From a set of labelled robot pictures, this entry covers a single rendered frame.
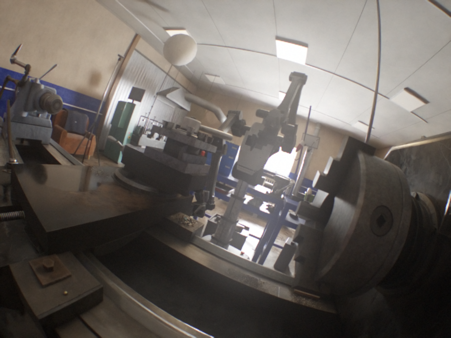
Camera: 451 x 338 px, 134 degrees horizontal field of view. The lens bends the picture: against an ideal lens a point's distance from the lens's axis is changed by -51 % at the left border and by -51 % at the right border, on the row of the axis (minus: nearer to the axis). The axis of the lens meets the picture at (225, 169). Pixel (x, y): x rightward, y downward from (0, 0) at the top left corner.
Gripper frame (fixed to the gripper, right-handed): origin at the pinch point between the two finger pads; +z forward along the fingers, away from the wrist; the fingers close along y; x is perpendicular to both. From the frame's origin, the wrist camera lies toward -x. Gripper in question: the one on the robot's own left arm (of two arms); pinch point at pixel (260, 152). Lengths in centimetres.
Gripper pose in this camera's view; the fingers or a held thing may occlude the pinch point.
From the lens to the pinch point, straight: 89.2
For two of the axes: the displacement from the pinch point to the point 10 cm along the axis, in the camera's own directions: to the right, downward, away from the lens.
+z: -5.1, 7.7, -3.8
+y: 8.4, 3.4, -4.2
